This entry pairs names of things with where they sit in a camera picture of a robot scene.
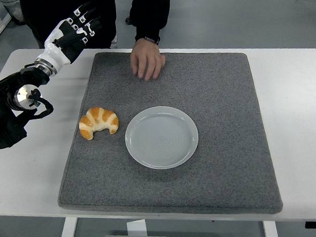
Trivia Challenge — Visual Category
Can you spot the person's hand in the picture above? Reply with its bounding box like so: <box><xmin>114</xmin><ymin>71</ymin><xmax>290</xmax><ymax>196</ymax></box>
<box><xmin>129</xmin><ymin>36</ymin><xmax>168</xmax><ymax>83</ymax></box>

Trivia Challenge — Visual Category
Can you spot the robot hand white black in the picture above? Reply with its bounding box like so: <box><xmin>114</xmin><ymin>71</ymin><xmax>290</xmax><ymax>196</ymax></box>
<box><xmin>33</xmin><ymin>0</ymin><xmax>106</xmax><ymax>69</ymax></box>

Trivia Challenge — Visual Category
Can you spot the croissant bread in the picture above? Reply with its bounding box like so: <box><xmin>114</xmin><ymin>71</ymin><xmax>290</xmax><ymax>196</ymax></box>
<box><xmin>78</xmin><ymin>105</ymin><xmax>121</xmax><ymax>142</ymax></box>

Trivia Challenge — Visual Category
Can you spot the pale grey round plate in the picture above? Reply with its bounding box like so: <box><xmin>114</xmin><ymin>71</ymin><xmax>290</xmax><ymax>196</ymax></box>
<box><xmin>123</xmin><ymin>103</ymin><xmax>201</xmax><ymax>172</ymax></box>

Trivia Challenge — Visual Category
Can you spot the dark wristwatch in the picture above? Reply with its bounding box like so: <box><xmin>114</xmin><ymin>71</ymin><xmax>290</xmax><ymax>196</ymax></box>
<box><xmin>144</xmin><ymin>35</ymin><xmax>161</xmax><ymax>46</ymax></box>

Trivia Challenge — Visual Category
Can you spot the metal floor socket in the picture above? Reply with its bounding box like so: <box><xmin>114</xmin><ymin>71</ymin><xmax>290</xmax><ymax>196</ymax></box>
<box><xmin>109</xmin><ymin>34</ymin><xmax>119</xmax><ymax>49</ymax></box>

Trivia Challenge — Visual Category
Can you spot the grey waste bin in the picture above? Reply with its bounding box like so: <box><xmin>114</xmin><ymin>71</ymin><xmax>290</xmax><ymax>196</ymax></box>
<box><xmin>0</xmin><ymin>0</ymin><xmax>26</xmax><ymax>27</ymax></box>

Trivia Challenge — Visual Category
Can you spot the person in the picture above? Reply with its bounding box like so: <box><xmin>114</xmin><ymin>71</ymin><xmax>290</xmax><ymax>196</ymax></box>
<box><xmin>19</xmin><ymin>0</ymin><xmax>175</xmax><ymax>55</ymax></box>

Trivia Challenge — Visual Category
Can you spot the grey felt mat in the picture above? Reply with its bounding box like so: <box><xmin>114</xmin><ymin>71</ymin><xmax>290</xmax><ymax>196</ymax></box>
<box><xmin>48</xmin><ymin>41</ymin><xmax>284</xmax><ymax>228</ymax></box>

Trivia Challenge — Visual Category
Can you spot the white table leg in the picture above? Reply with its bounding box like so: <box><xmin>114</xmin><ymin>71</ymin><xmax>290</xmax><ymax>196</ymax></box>
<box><xmin>262</xmin><ymin>220</ymin><xmax>279</xmax><ymax>237</ymax></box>
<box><xmin>55</xmin><ymin>217</ymin><xmax>79</xmax><ymax>237</ymax></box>

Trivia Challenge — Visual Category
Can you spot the white table centre bracket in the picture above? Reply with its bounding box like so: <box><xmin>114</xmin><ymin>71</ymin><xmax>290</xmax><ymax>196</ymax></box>
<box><xmin>126</xmin><ymin>219</ymin><xmax>148</xmax><ymax>237</ymax></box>

